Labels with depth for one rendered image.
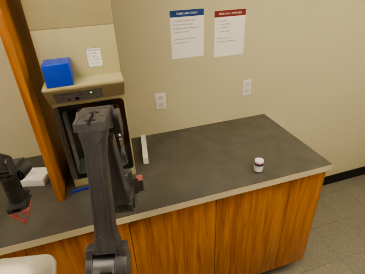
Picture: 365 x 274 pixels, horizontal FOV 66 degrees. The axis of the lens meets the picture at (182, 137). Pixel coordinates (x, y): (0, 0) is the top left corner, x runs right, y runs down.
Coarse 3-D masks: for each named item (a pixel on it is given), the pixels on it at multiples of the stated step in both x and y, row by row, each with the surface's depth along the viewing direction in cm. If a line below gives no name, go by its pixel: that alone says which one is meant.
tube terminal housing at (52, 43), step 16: (32, 32) 108; (48, 32) 110; (64, 32) 112; (80, 32) 113; (96, 32) 115; (112, 32) 117; (48, 48) 113; (64, 48) 114; (80, 48) 116; (112, 48) 120; (80, 64) 119; (112, 64) 123; (112, 96) 130
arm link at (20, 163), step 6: (6, 162) 93; (12, 162) 96; (18, 162) 102; (24, 162) 105; (6, 168) 94; (12, 168) 96; (18, 168) 101; (24, 168) 103; (30, 168) 106; (0, 174) 96; (6, 174) 95; (12, 174) 95; (24, 174) 103
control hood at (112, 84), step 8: (120, 72) 124; (80, 80) 117; (88, 80) 116; (96, 80) 116; (104, 80) 115; (112, 80) 115; (120, 80) 116; (56, 88) 110; (64, 88) 111; (72, 88) 112; (80, 88) 113; (88, 88) 114; (96, 88) 116; (104, 88) 118; (112, 88) 120; (120, 88) 121; (48, 96) 113; (104, 96) 125
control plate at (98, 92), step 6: (90, 90) 116; (96, 90) 118; (54, 96) 114; (60, 96) 115; (66, 96) 116; (72, 96) 118; (78, 96) 119; (84, 96) 120; (96, 96) 123; (102, 96) 124; (60, 102) 120
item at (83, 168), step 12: (60, 108) 124; (72, 108) 126; (120, 108) 132; (72, 120) 128; (72, 132) 131; (72, 144) 134; (72, 156) 136; (84, 156) 138; (120, 156) 144; (132, 156) 147; (84, 168) 141
